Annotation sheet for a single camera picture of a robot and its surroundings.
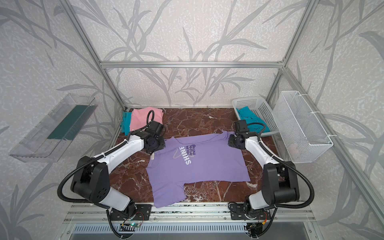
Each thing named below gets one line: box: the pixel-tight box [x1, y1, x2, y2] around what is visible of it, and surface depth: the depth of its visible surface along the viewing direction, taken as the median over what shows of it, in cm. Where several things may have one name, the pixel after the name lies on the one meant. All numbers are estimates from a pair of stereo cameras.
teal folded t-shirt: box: [121, 111, 132, 136], surface depth 107 cm
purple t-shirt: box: [146, 131, 251, 207], surface depth 91 cm
